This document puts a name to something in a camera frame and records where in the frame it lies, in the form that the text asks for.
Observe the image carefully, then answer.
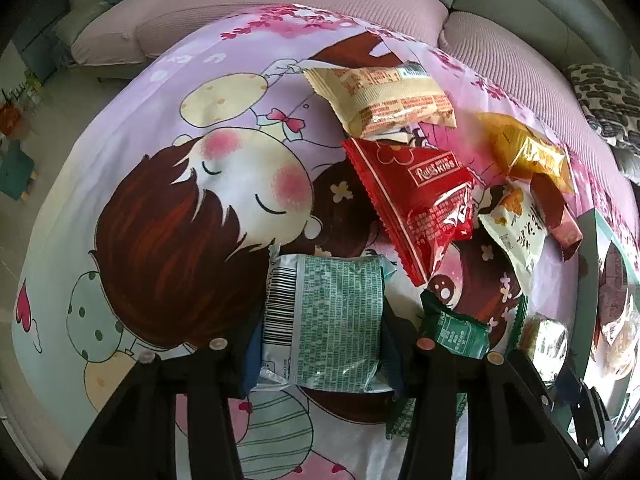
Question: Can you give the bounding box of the white green text snack packet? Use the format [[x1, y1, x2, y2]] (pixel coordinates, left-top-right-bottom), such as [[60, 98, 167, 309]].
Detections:
[[256, 255, 397, 393]]

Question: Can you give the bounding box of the red snack packet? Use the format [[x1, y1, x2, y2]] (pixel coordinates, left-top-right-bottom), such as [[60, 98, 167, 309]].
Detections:
[[343, 138, 476, 286]]

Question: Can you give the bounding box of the dark green snack packet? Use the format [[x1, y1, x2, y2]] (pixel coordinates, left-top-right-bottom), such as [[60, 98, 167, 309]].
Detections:
[[383, 288, 531, 442]]

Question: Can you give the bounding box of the pink cartoon print tablecloth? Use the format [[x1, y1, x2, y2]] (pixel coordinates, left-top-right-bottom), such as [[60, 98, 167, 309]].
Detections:
[[12, 4, 639, 479]]

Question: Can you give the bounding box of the cream calligraphy snack packet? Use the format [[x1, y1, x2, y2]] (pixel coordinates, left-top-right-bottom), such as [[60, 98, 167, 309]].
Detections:
[[480, 181, 548, 296]]

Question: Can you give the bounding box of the brown pink snack bar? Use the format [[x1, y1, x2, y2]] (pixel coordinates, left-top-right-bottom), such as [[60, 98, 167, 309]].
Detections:
[[530, 174, 584, 261]]

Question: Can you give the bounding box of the teal shallow cardboard tray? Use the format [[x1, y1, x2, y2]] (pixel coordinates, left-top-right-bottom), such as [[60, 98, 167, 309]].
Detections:
[[567, 209, 639, 438]]

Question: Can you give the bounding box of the yellow orange snack packet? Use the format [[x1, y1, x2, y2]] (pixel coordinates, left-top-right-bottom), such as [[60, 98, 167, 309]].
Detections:
[[476, 113, 574, 194]]

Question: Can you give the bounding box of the beige orange snack packet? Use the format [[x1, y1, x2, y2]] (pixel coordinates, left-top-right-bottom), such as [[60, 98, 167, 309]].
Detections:
[[304, 63, 457, 139]]

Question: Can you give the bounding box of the small teal stool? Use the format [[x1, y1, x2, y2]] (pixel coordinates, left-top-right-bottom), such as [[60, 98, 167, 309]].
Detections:
[[0, 140, 38, 200]]

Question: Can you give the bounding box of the black white patterned cushion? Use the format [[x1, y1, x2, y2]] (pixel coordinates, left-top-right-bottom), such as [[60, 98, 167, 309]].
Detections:
[[565, 63, 639, 155]]

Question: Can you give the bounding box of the potted plant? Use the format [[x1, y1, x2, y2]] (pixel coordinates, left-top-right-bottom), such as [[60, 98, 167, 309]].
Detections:
[[1, 68, 42, 139]]

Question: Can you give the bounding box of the pink striped sofa cover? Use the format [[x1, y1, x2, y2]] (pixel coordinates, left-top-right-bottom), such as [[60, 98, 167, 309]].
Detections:
[[69, 0, 640, 187]]

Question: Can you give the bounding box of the grey green sofa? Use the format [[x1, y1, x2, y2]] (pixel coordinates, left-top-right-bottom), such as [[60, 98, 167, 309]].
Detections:
[[11, 0, 638, 79]]

